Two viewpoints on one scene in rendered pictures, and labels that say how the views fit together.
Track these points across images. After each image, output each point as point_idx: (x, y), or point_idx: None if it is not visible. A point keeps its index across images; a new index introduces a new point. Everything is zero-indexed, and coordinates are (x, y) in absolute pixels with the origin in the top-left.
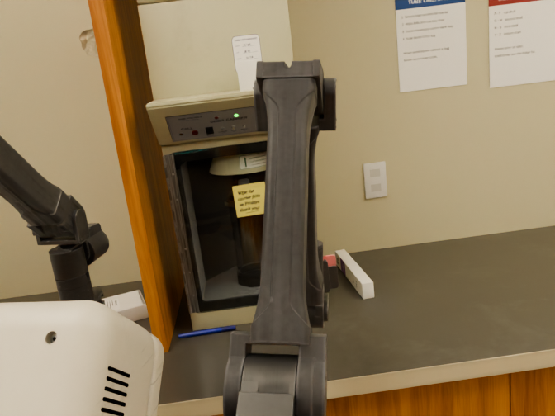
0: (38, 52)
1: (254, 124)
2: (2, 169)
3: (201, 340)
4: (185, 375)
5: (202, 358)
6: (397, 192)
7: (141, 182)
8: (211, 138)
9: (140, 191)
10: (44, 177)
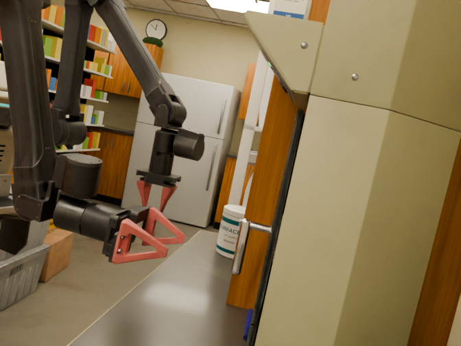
0: None
1: (280, 79)
2: (124, 55)
3: (235, 319)
4: (174, 298)
5: (195, 311)
6: None
7: (282, 140)
8: (293, 99)
9: (270, 143)
10: (153, 73)
